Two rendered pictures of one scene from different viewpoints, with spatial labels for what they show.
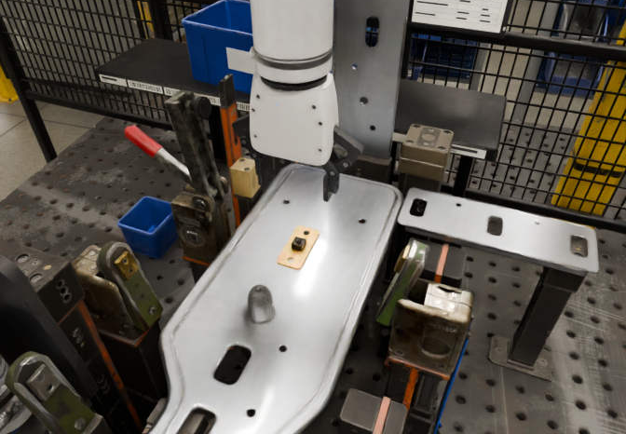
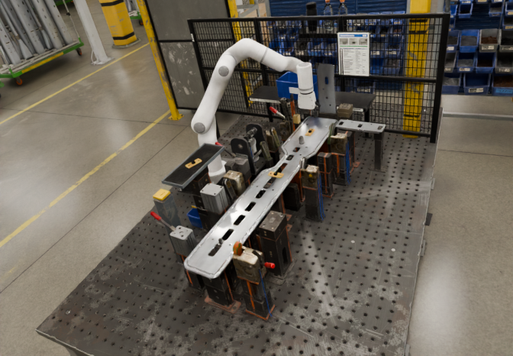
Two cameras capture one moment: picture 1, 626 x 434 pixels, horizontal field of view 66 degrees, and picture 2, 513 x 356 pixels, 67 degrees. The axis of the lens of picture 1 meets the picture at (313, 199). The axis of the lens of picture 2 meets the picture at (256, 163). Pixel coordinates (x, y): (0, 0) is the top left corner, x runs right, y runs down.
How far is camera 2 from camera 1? 1.75 m
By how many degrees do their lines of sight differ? 13
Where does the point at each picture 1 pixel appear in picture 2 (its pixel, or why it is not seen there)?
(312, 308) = (312, 141)
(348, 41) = (321, 82)
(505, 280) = not seen: hidden behind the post
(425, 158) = (343, 111)
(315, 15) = (308, 81)
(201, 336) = (289, 146)
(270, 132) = (302, 103)
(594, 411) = (395, 177)
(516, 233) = (365, 126)
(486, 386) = (366, 174)
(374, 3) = (326, 73)
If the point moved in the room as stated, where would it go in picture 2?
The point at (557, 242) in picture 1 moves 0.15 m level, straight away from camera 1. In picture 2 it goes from (374, 127) to (387, 117)
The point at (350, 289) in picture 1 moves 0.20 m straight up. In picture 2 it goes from (321, 138) to (319, 108)
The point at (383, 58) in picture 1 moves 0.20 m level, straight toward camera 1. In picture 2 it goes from (330, 86) to (325, 100)
